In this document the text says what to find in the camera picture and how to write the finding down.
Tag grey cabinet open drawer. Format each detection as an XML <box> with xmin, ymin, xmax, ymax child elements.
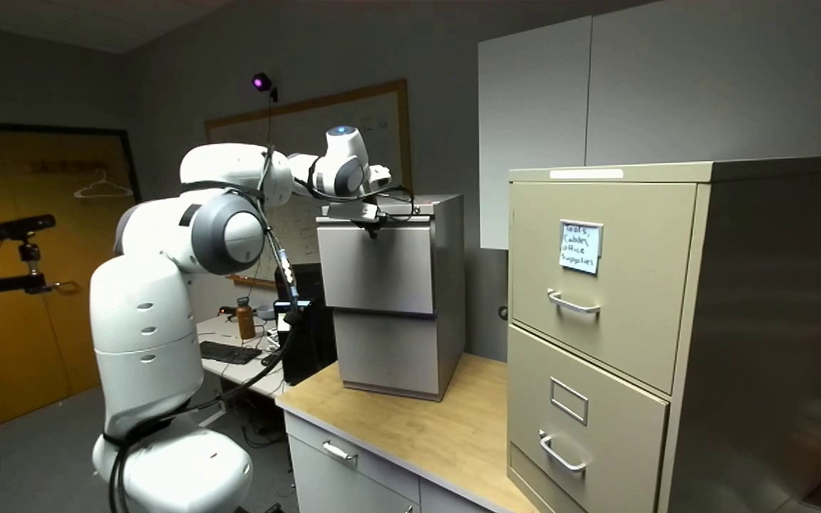
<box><xmin>316</xmin><ymin>214</ymin><xmax>437</xmax><ymax>316</ymax></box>

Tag grey cabinet closed drawer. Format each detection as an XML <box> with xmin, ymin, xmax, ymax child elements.
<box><xmin>332</xmin><ymin>308</ymin><xmax>442</xmax><ymax>399</ymax></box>

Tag grey desk drawer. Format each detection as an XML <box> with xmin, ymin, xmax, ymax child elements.
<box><xmin>283</xmin><ymin>411</ymin><xmax>423</xmax><ymax>504</ymax></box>

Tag beige drawer with note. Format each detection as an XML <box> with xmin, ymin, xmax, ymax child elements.
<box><xmin>508</xmin><ymin>180</ymin><xmax>698</xmax><ymax>397</ymax></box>

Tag grey filing cabinet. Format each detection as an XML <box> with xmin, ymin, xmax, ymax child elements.
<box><xmin>316</xmin><ymin>193</ymin><xmax>468</xmax><ymax>403</ymax></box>

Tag wood framed whiteboard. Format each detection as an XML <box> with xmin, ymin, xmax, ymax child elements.
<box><xmin>203</xmin><ymin>78</ymin><xmax>413</xmax><ymax>290</ymax></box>

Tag brown bottle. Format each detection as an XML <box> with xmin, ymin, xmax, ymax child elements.
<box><xmin>235</xmin><ymin>296</ymin><xmax>257</xmax><ymax>341</ymax></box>

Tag black keyboard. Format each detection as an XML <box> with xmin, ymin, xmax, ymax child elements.
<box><xmin>198</xmin><ymin>340</ymin><xmax>264</xmax><ymax>366</ymax></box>

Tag white desk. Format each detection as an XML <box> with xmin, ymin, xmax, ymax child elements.
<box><xmin>195</xmin><ymin>313</ymin><xmax>291</xmax><ymax>401</ymax></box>

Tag handwritten paper note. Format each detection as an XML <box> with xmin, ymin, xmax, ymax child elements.
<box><xmin>558</xmin><ymin>219</ymin><xmax>605</xmax><ymax>276</ymax></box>

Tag white clothes hanger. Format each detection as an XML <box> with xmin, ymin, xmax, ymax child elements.
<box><xmin>73</xmin><ymin>168</ymin><xmax>134</xmax><ymax>201</ymax></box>

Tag wooden door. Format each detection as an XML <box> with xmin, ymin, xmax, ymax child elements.
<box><xmin>0</xmin><ymin>120</ymin><xmax>143</xmax><ymax>440</ymax></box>

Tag beige filing cabinet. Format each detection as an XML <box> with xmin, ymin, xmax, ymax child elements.
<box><xmin>506</xmin><ymin>152</ymin><xmax>821</xmax><ymax>513</ymax></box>

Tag camera on mount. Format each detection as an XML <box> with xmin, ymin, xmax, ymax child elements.
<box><xmin>0</xmin><ymin>213</ymin><xmax>81</xmax><ymax>299</ymax></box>
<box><xmin>251</xmin><ymin>71</ymin><xmax>280</xmax><ymax>105</ymax></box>

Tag silver drawer handle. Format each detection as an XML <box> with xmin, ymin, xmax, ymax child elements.
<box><xmin>538</xmin><ymin>429</ymin><xmax>589</xmax><ymax>474</ymax></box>
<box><xmin>547</xmin><ymin>288</ymin><xmax>603</xmax><ymax>316</ymax></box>

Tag desk drawer handle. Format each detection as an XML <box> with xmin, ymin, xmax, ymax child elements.
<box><xmin>321</xmin><ymin>439</ymin><xmax>358</xmax><ymax>463</ymax></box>

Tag beige drawer with label frame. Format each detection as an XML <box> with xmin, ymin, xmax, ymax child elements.
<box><xmin>506</xmin><ymin>324</ymin><xmax>671</xmax><ymax>513</ymax></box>

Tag white wall cabinets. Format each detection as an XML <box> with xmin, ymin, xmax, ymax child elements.
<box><xmin>477</xmin><ymin>0</ymin><xmax>821</xmax><ymax>251</ymax></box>

